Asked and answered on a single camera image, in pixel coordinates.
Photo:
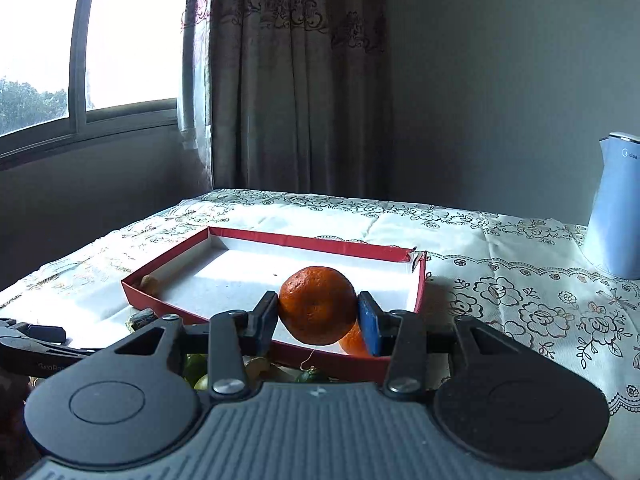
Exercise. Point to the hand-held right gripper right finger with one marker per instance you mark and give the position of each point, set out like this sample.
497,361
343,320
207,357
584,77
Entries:
369,327

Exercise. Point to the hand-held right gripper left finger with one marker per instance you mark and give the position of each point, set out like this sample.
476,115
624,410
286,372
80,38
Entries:
265,321

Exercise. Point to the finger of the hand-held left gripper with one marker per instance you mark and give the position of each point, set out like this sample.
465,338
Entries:
45,332

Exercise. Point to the red cardboard box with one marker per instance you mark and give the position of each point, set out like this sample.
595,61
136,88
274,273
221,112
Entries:
235,280

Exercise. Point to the orange mandarin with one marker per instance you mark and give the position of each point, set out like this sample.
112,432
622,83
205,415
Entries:
352,342
315,305

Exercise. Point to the small dark green fruit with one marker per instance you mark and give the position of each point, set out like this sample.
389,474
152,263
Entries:
311,376

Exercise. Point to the green tomato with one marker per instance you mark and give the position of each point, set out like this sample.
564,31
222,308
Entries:
202,383
195,364

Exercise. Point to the dark red date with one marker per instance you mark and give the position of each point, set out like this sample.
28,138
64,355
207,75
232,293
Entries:
142,321

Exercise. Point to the yellow-brown fruit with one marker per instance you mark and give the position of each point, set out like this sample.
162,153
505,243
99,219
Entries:
260,368

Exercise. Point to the small brown fruit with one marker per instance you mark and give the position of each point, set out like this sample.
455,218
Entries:
151,284

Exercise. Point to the floral white tablecloth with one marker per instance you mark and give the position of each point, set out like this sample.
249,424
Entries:
500,280

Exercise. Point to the brown patterned curtain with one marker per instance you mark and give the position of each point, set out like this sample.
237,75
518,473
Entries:
300,85

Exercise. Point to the sheer floral curtain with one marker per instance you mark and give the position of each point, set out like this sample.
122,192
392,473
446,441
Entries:
196,60

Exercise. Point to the grey framed window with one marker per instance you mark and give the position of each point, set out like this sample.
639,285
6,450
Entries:
77,60

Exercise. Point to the pale blue electric kettle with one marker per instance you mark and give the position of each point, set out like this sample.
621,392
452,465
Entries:
617,200

